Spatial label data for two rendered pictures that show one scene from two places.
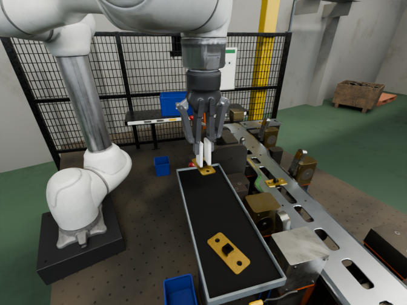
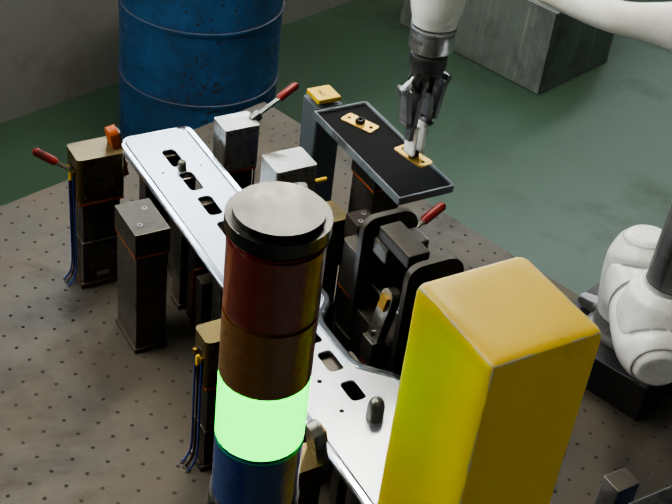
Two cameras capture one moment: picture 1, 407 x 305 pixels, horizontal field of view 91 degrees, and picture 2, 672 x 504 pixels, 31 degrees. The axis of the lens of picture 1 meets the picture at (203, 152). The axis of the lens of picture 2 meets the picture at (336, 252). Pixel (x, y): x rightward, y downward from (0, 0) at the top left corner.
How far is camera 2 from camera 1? 2.75 m
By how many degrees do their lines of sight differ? 111
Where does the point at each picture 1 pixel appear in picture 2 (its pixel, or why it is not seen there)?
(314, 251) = (276, 155)
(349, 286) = (224, 195)
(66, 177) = (641, 233)
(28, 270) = not seen: outside the picture
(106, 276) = not seen: hidden behind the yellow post
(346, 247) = (208, 224)
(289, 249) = (300, 155)
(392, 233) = (148, 223)
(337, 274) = not seen: hidden behind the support
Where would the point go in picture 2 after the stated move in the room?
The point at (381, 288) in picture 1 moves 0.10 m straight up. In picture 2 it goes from (192, 196) to (194, 158)
